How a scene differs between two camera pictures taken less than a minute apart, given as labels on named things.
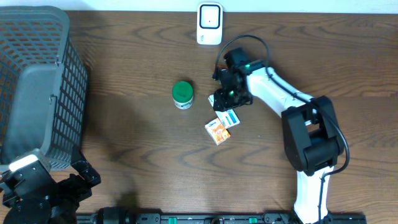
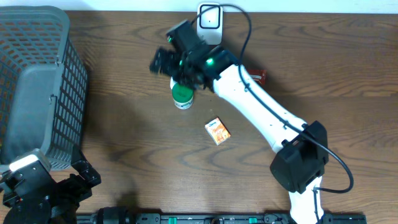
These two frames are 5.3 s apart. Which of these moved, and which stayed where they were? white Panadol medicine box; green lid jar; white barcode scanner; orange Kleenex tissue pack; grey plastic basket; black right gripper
Moved: white Panadol medicine box; black right gripper
Stayed: green lid jar; grey plastic basket; white barcode scanner; orange Kleenex tissue pack
